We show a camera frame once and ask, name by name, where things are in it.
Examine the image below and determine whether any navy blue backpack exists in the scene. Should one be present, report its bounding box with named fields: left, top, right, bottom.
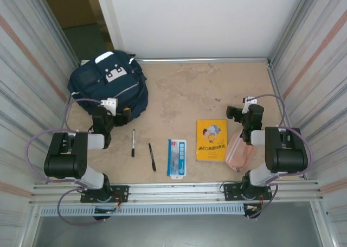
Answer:
left=67, top=50, right=149, bottom=120

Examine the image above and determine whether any pink pencil case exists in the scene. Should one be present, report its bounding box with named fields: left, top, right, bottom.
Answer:
left=224, top=130, right=257, bottom=173

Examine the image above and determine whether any black marker pen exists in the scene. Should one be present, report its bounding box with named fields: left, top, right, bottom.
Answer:
left=147, top=142, right=157, bottom=173

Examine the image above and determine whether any yellow book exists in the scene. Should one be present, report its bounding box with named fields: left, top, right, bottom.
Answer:
left=196, top=118, right=228, bottom=162

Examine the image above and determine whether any blue white stationery package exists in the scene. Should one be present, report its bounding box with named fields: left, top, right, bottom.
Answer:
left=165, top=138, right=188, bottom=181

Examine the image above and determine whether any black and white marker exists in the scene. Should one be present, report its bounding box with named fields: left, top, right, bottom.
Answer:
left=131, top=129, right=137, bottom=158

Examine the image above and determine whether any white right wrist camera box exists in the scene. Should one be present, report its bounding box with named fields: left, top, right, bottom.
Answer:
left=242, top=96, right=258, bottom=114

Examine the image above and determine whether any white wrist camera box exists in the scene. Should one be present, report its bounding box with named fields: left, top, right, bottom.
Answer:
left=242, top=96, right=258, bottom=114
left=99, top=97, right=119, bottom=115

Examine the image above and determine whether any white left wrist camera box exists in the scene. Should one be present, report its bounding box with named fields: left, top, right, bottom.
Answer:
left=99, top=97, right=119, bottom=115

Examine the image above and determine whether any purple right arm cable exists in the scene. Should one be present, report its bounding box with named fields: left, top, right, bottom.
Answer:
left=245, top=94, right=315, bottom=220

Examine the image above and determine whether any aluminium table side rail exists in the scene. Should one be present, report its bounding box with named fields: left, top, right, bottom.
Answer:
left=61, top=62, right=82, bottom=131
left=267, top=62, right=309, bottom=180

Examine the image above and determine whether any aluminium table end rail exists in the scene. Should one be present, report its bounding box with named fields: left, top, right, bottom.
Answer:
left=80, top=57, right=272, bottom=65

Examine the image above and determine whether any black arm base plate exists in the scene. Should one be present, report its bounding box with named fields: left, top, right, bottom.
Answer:
left=223, top=182, right=273, bottom=201
left=80, top=185, right=130, bottom=204

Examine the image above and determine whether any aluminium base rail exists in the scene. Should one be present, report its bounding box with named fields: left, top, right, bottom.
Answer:
left=31, top=180, right=325, bottom=204

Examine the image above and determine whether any grey slotted cable duct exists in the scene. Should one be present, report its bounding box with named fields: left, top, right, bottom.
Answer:
left=40, top=205, right=246, bottom=217

